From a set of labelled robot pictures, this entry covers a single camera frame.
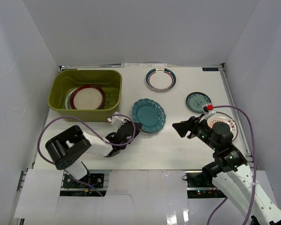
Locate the red and teal floral plate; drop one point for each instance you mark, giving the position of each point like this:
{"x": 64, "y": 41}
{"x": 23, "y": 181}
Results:
{"x": 67, "y": 100}

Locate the green plastic bin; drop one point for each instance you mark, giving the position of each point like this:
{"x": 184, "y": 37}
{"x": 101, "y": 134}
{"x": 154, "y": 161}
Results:
{"x": 109, "y": 80}

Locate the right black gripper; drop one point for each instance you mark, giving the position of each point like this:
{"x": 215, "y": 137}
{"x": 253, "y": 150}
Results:
{"x": 191, "y": 124}

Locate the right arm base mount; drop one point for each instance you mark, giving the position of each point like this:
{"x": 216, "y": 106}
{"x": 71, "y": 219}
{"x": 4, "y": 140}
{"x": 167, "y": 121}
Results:
{"x": 198, "y": 189}

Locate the white plate with teal rim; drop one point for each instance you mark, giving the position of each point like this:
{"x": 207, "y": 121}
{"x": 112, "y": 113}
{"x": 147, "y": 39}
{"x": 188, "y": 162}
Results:
{"x": 160, "y": 79}

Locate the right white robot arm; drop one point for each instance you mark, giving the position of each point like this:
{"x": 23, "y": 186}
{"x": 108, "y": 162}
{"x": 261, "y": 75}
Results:
{"x": 230, "y": 171}

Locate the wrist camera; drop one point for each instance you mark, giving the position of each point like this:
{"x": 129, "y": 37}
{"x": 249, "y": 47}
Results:
{"x": 208, "y": 111}
{"x": 116, "y": 120}

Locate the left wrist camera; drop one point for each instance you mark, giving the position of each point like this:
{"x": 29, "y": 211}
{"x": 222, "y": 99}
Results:
{"x": 116, "y": 120}

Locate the white plate with orange pattern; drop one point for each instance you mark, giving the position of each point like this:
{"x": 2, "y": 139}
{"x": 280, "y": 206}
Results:
{"x": 223, "y": 117}

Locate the grey deer pattern plate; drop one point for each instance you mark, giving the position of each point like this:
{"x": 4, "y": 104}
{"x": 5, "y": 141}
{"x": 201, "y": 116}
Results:
{"x": 71, "y": 98}

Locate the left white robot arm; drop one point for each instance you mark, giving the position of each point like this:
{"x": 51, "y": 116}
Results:
{"x": 66, "y": 148}

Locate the beige plate with red rim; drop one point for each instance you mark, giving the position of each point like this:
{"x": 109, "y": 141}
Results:
{"x": 88, "y": 97}

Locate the small green blue patterned plate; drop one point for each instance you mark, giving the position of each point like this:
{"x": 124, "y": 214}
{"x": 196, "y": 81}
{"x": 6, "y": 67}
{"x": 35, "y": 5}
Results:
{"x": 196, "y": 100}

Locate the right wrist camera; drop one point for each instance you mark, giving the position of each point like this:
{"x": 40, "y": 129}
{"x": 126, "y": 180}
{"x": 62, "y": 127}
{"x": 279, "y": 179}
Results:
{"x": 208, "y": 111}

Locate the teal scalloped plate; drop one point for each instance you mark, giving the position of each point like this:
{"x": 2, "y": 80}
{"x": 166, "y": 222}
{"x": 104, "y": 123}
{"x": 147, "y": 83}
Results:
{"x": 150, "y": 114}

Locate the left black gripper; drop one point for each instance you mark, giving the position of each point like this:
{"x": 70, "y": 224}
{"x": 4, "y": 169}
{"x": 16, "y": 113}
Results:
{"x": 125, "y": 131}

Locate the papers at back edge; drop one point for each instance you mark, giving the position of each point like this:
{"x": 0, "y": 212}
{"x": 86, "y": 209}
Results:
{"x": 144, "y": 65}

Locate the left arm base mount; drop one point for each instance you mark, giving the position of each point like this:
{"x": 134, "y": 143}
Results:
{"x": 92, "y": 185}

